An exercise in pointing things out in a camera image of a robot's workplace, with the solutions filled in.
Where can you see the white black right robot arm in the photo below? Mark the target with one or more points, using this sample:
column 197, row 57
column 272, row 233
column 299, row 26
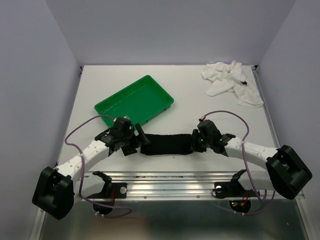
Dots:
column 266, row 168

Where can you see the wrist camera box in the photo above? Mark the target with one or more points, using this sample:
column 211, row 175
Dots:
column 208, row 129
column 122, row 128

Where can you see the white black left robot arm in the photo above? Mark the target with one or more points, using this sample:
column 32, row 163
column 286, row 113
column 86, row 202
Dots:
column 58, row 189

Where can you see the green plastic tray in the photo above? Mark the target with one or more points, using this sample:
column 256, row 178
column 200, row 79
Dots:
column 141, row 101

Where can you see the black t shirt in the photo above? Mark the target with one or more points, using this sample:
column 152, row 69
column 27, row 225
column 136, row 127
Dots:
column 168, row 144

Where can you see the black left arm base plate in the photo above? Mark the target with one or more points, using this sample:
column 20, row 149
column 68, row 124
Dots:
column 117, row 190

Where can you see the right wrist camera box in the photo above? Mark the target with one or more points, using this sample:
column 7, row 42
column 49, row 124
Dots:
column 208, row 129

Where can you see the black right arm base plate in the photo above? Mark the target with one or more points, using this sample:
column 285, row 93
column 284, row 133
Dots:
column 227, row 189

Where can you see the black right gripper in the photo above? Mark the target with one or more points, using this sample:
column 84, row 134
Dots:
column 195, row 133

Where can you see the white t shirt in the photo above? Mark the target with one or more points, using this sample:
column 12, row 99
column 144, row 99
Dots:
column 231, row 78

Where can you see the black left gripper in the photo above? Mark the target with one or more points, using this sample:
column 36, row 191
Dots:
column 138, row 140

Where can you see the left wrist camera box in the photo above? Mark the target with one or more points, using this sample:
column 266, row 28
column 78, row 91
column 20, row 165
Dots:
column 122, row 128

